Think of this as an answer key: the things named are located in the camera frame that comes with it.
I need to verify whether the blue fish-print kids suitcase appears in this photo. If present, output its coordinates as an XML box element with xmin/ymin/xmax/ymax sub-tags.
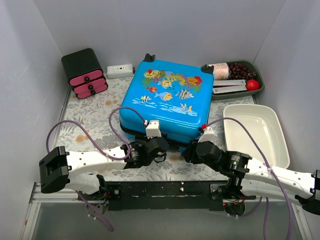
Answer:
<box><xmin>119</xmin><ymin>53</ymin><xmax>214</xmax><ymax>150</ymax></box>

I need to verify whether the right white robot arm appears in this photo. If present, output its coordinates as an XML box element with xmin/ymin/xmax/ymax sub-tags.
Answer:
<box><xmin>181</xmin><ymin>141</ymin><xmax>320</xmax><ymax>215</ymax></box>

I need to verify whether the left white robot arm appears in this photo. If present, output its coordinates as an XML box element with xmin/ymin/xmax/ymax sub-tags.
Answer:
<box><xmin>39</xmin><ymin>137</ymin><xmax>170</xmax><ymax>200</ymax></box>

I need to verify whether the lower white toothpaste box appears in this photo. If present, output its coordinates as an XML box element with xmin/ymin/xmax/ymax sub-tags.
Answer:
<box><xmin>212</xmin><ymin>85</ymin><xmax>247</xmax><ymax>95</ymax></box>

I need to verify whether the white toothpaste box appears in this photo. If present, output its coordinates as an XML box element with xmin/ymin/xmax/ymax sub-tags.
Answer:
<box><xmin>213</xmin><ymin>79</ymin><xmax>246</xmax><ymax>88</ymax></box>
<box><xmin>212</xmin><ymin>85</ymin><xmax>247</xmax><ymax>95</ymax></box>

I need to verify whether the white plastic basin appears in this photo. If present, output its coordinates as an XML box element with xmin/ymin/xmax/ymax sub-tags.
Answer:
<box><xmin>223</xmin><ymin>104</ymin><xmax>290</xmax><ymax>169</ymax></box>

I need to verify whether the floral patterned table mat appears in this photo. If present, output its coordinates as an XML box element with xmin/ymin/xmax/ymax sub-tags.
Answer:
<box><xmin>47</xmin><ymin>68</ymin><xmax>278</xmax><ymax>182</ymax></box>

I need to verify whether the upper white toothpaste box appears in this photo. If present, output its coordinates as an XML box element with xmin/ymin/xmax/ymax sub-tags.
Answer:
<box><xmin>213</xmin><ymin>79</ymin><xmax>246</xmax><ymax>88</ymax></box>

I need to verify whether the red apple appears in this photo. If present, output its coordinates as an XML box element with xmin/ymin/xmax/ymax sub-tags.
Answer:
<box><xmin>246</xmin><ymin>79</ymin><xmax>260</xmax><ymax>91</ymax></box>

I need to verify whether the white pink tissue roll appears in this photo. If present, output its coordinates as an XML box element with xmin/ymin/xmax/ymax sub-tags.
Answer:
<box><xmin>208</xmin><ymin>62</ymin><xmax>230</xmax><ymax>81</ymax></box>

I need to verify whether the white power adapter box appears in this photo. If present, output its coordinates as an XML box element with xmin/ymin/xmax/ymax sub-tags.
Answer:
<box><xmin>106</xmin><ymin>64</ymin><xmax>136</xmax><ymax>79</ymax></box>

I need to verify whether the dark green plastic tray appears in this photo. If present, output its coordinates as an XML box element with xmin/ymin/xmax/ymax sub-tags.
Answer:
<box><xmin>201</xmin><ymin>60</ymin><xmax>265</xmax><ymax>100</ymax></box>

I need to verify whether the dark red grape bunch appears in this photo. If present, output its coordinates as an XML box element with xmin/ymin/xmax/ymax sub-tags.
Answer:
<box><xmin>228</xmin><ymin>63</ymin><xmax>257</xmax><ymax>81</ymax></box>

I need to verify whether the black pink mini drawer chest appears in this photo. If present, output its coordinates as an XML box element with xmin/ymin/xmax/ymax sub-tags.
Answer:
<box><xmin>61</xmin><ymin>48</ymin><xmax>108</xmax><ymax>99</ymax></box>

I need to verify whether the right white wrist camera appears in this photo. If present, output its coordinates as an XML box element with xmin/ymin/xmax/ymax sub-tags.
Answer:
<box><xmin>198</xmin><ymin>124</ymin><xmax>215</xmax><ymax>143</ymax></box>

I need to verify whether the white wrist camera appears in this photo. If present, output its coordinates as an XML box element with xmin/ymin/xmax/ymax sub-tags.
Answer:
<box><xmin>198</xmin><ymin>124</ymin><xmax>215</xmax><ymax>143</ymax></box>
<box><xmin>145</xmin><ymin>120</ymin><xmax>162</xmax><ymax>139</ymax></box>

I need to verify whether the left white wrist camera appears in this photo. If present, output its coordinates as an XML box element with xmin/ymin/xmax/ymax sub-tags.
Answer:
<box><xmin>145</xmin><ymin>120</ymin><xmax>162</xmax><ymax>139</ymax></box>

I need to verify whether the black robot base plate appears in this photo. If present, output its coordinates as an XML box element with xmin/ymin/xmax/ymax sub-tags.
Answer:
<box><xmin>77</xmin><ymin>180</ymin><xmax>257</xmax><ymax>218</ymax></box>

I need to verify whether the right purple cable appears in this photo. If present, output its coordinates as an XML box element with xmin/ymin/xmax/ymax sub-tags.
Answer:
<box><xmin>206</xmin><ymin>117</ymin><xmax>295</xmax><ymax>240</ymax></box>

